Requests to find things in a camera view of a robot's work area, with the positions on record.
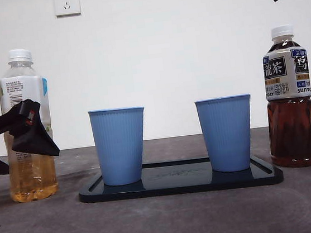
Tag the dark blue tray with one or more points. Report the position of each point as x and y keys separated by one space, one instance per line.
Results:
x=180 y=188

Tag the dark oolong tea bottle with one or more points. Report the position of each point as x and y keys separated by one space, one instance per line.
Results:
x=291 y=129

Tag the clear bottle of yellow tea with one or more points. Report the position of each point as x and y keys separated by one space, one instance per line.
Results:
x=33 y=178

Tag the blue ribbed cup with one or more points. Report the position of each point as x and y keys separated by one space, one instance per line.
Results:
x=226 y=133
x=119 y=146

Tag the white wall socket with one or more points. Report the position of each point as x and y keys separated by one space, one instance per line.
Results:
x=67 y=5

